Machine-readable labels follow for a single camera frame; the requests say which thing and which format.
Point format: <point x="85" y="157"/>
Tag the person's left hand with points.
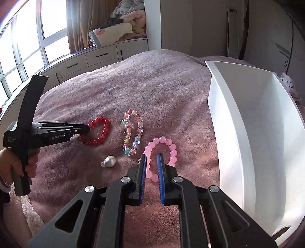
<point x="9" y="159"/>

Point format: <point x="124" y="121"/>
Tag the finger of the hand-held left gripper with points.
<point x="81" y="130"/>

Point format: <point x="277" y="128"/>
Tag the grey folded blanket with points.
<point x="128" y="7"/>

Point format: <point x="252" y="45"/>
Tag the pink face print pillow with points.
<point x="289" y="83"/>

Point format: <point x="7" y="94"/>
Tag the white drawer cabinet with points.
<point x="100" y="57"/>

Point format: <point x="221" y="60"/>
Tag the white plastic box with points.
<point x="250" y="143"/>

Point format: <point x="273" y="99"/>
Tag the pink plush blanket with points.
<point x="154" y="90"/>

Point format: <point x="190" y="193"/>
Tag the large grid window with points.
<point x="28" y="35"/>

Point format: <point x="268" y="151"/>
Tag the beige curtain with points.
<point x="83" y="21"/>

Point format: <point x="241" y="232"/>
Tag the black cloth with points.
<point x="110" y="23"/>

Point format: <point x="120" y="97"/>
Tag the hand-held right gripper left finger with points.
<point x="143" y="177"/>

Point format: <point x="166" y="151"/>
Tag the silver pearl pendant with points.
<point x="109" y="161"/>

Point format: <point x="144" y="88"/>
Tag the pink folded blanket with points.
<point x="135" y="20"/>

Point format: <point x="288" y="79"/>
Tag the white wardrobe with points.
<point x="195" y="26"/>

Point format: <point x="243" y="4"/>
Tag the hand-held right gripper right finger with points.
<point x="160" y="177"/>

